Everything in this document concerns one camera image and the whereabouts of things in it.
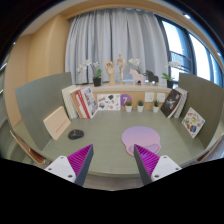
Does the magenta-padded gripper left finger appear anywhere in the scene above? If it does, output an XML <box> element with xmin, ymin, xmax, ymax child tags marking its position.
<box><xmin>44</xmin><ymin>143</ymin><xmax>95</xmax><ymax>187</ymax></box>

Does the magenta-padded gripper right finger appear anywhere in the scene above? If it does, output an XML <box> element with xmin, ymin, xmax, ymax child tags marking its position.
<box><xmin>133</xmin><ymin>143</ymin><xmax>183</xmax><ymax>186</ymax></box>

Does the black computer mouse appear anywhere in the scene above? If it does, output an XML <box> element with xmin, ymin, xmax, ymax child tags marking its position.
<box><xmin>67</xmin><ymin>129</ymin><xmax>85</xmax><ymax>141</ymax></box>

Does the purple mouse pad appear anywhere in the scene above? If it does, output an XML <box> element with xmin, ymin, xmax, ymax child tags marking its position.
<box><xmin>121</xmin><ymin>125</ymin><xmax>162</xmax><ymax>157</ymax></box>

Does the beige book with red text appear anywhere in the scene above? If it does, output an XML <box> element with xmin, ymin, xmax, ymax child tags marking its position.
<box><xmin>42</xmin><ymin>105</ymin><xmax>72</xmax><ymax>141</ymax></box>

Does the small potted green plant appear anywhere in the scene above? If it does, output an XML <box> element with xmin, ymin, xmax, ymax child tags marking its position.
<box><xmin>136</xmin><ymin>100</ymin><xmax>145</xmax><ymax>113</ymax></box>
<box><xmin>152</xmin><ymin>99</ymin><xmax>161</xmax><ymax>114</ymax></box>
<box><xmin>124</xmin><ymin>99</ymin><xmax>133</xmax><ymax>113</ymax></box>

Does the colourful sticker card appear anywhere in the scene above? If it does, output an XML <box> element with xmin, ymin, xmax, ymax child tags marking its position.
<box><xmin>181</xmin><ymin>106</ymin><xmax>206</xmax><ymax>139</ymax></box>

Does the white book with photo cover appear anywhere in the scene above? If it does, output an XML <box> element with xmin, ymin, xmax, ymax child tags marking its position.
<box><xmin>80</xmin><ymin>85</ymin><xmax>99</xmax><ymax>118</ymax></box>

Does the black cover book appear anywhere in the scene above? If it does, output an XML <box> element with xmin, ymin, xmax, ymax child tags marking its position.
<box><xmin>160</xmin><ymin>88</ymin><xmax>184</xmax><ymax>119</ymax></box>

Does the thick white book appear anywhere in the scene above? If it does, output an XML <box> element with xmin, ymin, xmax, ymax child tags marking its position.
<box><xmin>61</xmin><ymin>85</ymin><xmax>78</xmax><ymax>120</ymax></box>

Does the white sticker poster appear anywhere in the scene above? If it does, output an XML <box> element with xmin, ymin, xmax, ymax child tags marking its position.
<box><xmin>96</xmin><ymin>93</ymin><xmax>122</xmax><ymax>111</ymax></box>

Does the round purple number sign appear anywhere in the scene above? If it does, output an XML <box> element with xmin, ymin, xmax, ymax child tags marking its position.
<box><xmin>120</xmin><ymin>93</ymin><xmax>133</xmax><ymax>108</ymax></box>

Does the grey-green desk partition panel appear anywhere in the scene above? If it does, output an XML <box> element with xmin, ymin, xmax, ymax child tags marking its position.
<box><xmin>178</xmin><ymin>72</ymin><xmax>224</xmax><ymax>149</ymax></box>
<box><xmin>14</xmin><ymin>71</ymin><xmax>73</xmax><ymax>151</ymax></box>

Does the white orchid in black pot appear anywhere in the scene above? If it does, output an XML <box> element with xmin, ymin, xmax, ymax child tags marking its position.
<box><xmin>161</xmin><ymin>60</ymin><xmax>183</xmax><ymax>89</ymax></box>
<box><xmin>76</xmin><ymin>59</ymin><xmax>103</xmax><ymax>88</ymax></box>
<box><xmin>128</xmin><ymin>58</ymin><xmax>148</xmax><ymax>76</ymax></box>

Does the black wooden horse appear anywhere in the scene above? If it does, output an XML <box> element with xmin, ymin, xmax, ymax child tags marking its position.
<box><xmin>145</xmin><ymin>69</ymin><xmax>160</xmax><ymax>84</ymax></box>

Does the pink wooden horse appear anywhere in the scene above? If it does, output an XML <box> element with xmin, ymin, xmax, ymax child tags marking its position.
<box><xmin>129</xmin><ymin>68</ymin><xmax>146</xmax><ymax>86</ymax></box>

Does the wooden hand model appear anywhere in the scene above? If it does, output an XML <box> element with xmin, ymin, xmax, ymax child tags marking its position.
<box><xmin>104</xmin><ymin>60</ymin><xmax>116</xmax><ymax>87</ymax></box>

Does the wooden artist mannequin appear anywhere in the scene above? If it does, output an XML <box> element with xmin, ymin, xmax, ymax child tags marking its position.
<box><xmin>115</xmin><ymin>53</ymin><xmax>129</xmax><ymax>83</ymax></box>

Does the dark framed window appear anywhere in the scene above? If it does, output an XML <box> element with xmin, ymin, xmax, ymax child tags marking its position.
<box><xmin>156</xmin><ymin>14</ymin><xmax>224</xmax><ymax>88</ymax></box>

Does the white wall socket plate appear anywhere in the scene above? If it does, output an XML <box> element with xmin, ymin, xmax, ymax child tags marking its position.
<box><xmin>156</xmin><ymin>92</ymin><xmax>167</xmax><ymax>103</ymax></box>
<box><xmin>144</xmin><ymin>91</ymin><xmax>155</xmax><ymax>103</ymax></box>

